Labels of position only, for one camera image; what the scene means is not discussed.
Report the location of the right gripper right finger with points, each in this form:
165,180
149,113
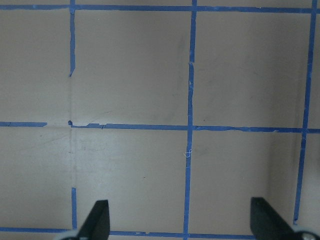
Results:
267,224

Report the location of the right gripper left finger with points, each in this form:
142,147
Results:
97,224

